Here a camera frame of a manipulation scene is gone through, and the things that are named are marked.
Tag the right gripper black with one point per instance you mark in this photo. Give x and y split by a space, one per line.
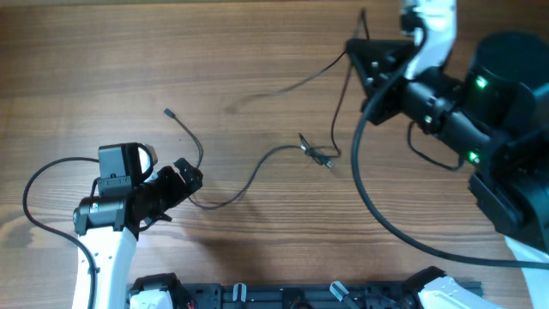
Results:
391 56

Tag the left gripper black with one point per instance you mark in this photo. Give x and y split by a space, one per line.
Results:
177 191

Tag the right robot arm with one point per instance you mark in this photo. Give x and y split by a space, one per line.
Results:
496 120

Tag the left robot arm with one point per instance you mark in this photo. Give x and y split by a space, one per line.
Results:
132 197

